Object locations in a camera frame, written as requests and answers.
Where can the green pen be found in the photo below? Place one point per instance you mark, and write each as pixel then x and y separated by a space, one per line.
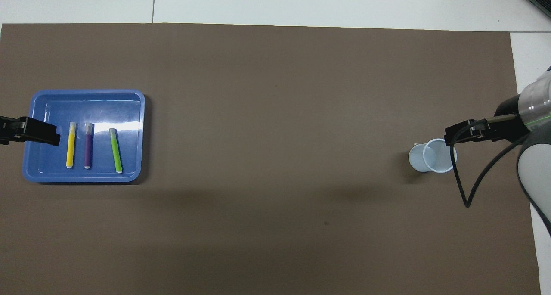
pixel 115 150

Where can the purple pen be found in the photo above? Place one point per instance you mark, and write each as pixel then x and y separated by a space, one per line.
pixel 88 150

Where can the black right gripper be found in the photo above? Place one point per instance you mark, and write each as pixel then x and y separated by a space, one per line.
pixel 508 131

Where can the translucent plastic cup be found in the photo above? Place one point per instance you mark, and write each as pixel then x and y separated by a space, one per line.
pixel 437 159

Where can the blue plastic tray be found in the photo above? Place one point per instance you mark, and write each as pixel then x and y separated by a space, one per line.
pixel 107 110

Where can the brown table mat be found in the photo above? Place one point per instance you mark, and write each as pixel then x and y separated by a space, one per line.
pixel 275 114

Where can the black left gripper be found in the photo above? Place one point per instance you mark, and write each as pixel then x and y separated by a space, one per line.
pixel 10 131

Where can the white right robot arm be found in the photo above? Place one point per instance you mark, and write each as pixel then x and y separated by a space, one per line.
pixel 538 101

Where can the yellow pen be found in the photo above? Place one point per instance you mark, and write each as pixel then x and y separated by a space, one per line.
pixel 71 148

